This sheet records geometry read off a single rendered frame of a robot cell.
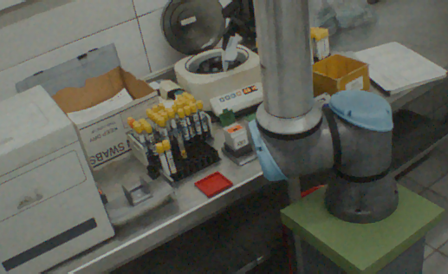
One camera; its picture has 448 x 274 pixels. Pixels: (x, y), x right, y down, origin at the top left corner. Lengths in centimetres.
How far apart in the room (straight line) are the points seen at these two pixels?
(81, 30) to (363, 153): 102
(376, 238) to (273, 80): 36
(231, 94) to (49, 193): 66
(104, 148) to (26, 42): 44
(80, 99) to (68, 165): 61
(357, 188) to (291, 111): 22
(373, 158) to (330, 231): 16
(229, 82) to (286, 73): 69
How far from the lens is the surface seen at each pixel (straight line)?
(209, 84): 146
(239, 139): 125
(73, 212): 108
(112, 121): 136
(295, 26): 77
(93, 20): 164
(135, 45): 171
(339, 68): 156
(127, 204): 117
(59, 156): 102
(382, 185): 99
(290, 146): 87
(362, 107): 92
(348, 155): 92
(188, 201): 118
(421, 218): 103
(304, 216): 103
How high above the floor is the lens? 158
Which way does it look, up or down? 30 degrees down
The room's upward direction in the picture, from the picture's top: 12 degrees counter-clockwise
